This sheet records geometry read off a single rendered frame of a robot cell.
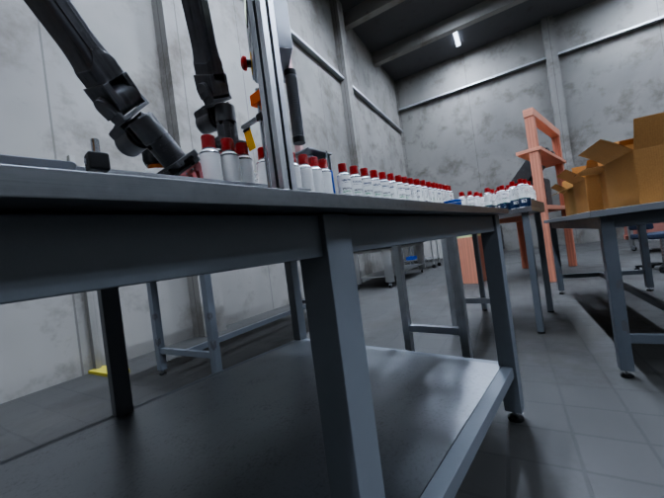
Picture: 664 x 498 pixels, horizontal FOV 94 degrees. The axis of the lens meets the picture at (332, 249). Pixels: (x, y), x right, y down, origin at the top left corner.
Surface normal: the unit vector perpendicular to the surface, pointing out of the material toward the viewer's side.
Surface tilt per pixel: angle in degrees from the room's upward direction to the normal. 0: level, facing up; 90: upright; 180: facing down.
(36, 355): 90
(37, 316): 90
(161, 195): 90
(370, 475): 90
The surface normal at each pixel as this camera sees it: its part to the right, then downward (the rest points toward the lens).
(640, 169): -0.42, 0.05
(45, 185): 0.76, -0.11
